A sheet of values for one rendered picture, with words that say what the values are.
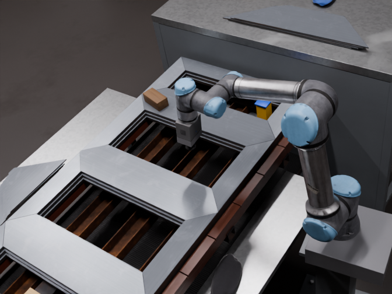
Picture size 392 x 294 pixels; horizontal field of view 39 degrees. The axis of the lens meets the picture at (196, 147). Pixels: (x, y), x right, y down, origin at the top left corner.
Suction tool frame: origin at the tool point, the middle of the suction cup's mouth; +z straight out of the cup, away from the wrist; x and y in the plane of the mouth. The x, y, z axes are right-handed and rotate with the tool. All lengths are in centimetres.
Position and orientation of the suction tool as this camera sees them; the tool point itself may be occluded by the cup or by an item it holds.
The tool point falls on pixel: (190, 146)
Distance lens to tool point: 214.9
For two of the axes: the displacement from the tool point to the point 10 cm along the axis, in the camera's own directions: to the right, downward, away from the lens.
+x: 8.7, 3.1, -3.9
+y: -5.0, 6.3, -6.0
